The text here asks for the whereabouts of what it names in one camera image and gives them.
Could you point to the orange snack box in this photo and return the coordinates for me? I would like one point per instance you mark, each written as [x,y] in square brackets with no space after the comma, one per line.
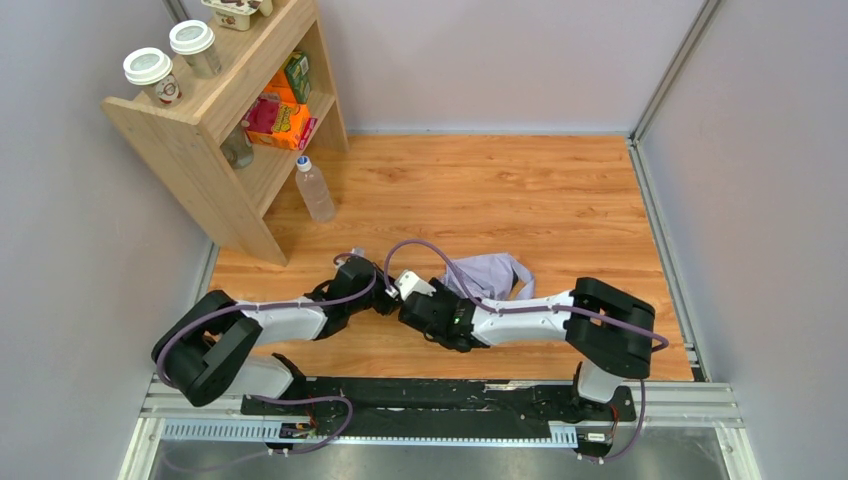
[279,124]

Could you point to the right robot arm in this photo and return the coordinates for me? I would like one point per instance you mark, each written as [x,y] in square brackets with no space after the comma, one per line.
[612,329]

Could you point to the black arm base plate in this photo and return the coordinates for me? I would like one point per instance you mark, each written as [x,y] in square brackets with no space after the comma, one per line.
[442,408]

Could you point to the lavender folding umbrella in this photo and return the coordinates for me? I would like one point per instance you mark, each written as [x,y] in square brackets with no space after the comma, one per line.
[498,276]

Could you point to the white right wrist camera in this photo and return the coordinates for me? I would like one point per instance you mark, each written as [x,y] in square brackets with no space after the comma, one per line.
[408,283]

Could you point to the yogurt cup pack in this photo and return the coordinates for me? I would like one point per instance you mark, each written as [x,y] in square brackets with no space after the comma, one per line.
[238,14]

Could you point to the glass jar on shelf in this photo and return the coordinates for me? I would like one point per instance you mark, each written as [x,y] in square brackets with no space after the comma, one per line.
[237,148]

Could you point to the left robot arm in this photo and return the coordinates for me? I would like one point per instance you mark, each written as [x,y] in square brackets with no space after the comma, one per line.
[206,354]

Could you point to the front white-lidded paper cup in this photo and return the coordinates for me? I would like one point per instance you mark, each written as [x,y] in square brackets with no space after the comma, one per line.
[152,70]

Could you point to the clear plastic water bottle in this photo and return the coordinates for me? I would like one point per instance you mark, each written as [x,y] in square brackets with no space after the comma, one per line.
[314,190]

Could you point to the wooden shelf unit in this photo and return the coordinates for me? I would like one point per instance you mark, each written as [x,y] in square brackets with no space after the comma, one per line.
[181,144]

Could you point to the rear white-lidded paper cup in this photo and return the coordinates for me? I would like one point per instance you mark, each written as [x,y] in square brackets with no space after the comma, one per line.
[194,41]

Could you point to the white-lidded paper cup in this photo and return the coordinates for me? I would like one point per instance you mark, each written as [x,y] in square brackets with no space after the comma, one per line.
[152,70]
[194,41]

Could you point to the green drink carton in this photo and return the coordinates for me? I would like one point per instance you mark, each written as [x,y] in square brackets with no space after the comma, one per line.
[290,82]

